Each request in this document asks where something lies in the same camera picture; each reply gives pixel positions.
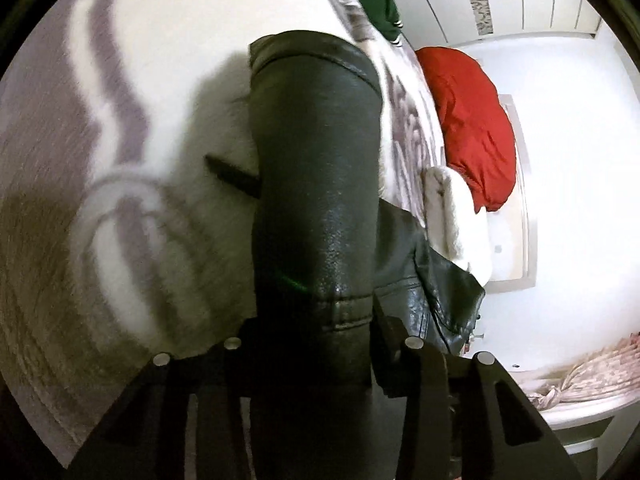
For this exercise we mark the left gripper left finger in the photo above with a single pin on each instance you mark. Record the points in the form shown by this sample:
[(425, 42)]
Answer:
[(178, 418)]

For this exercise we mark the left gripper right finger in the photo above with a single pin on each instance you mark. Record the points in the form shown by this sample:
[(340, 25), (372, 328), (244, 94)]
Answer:
[(461, 411)]

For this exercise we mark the black leather jacket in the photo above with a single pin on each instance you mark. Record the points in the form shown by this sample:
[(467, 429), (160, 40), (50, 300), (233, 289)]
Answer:
[(349, 292)]

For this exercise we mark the pink floral curtain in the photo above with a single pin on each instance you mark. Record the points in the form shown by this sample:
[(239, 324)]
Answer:
[(611, 371)]

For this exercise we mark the floral purple bed blanket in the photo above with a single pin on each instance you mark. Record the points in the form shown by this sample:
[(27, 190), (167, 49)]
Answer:
[(116, 242)]

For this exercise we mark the folded white fluffy garment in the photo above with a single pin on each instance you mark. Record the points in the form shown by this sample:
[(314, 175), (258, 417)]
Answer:
[(454, 229)]

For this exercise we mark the red duvet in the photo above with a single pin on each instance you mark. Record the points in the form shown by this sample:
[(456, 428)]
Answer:
[(478, 136)]

